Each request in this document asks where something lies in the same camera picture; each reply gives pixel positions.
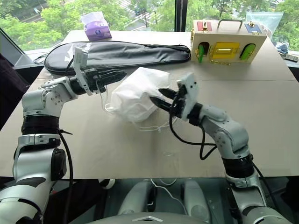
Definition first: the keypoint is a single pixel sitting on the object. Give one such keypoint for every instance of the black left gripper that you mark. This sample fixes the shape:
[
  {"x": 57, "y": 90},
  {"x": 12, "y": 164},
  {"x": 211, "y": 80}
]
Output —
[{"x": 92, "y": 79}]

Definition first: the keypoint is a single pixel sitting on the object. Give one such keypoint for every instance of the dark garment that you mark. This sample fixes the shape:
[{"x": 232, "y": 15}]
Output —
[{"x": 9, "y": 88}]

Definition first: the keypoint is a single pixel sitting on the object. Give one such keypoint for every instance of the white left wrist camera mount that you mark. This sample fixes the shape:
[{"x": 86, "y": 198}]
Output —
[{"x": 80, "y": 58}]

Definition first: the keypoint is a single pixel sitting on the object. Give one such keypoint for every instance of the clear blue plastic bag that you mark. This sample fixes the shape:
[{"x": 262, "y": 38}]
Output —
[{"x": 268, "y": 21}]

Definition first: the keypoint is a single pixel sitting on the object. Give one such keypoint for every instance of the grey rounded robot leg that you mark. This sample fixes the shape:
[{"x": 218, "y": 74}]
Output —
[
  {"x": 137, "y": 198},
  {"x": 196, "y": 198}
]

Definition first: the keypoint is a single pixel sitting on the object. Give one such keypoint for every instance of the grey robot chest plate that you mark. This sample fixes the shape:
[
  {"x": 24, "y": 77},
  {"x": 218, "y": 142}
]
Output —
[{"x": 149, "y": 219}]

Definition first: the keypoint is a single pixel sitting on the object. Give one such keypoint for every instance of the black window post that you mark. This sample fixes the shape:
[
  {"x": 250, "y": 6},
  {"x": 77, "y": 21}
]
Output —
[{"x": 180, "y": 15}]

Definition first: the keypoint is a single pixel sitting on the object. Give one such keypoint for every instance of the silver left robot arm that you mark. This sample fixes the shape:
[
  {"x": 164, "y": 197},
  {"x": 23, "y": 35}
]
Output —
[{"x": 46, "y": 98}]

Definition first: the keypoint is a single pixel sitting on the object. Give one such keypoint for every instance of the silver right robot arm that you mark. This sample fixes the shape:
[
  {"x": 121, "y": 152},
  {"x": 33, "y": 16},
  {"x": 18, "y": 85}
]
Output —
[{"x": 224, "y": 128}]

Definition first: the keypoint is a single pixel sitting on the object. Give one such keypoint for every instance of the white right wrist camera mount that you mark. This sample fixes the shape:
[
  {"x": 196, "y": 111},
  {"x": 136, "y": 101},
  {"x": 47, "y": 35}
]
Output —
[{"x": 190, "y": 93}]

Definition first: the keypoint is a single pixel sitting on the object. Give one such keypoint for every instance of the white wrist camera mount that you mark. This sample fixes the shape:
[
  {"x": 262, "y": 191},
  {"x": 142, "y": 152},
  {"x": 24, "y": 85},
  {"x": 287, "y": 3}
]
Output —
[
  {"x": 80, "y": 58},
  {"x": 190, "y": 93}
]

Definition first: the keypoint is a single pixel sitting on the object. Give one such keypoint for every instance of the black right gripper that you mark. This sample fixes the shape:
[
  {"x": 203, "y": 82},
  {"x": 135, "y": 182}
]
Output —
[{"x": 179, "y": 105}]

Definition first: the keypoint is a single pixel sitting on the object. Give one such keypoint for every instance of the purple tissue pack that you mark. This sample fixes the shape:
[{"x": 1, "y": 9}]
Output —
[{"x": 97, "y": 32}]

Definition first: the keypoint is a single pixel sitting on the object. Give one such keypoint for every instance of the blue cloth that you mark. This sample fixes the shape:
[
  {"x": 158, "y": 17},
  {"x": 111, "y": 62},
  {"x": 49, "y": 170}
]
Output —
[{"x": 283, "y": 47}]

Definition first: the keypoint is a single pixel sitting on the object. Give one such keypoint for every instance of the small grey remote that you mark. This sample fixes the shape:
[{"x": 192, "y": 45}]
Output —
[{"x": 292, "y": 58}]

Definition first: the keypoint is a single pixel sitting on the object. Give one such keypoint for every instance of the black racket bag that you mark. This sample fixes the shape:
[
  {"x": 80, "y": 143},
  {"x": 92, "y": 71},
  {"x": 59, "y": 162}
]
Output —
[{"x": 130, "y": 53}]

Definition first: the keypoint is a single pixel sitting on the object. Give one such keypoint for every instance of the wooden latch box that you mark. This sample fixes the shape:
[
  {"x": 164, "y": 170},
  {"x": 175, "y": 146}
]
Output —
[{"x": 229, "y": 37}]

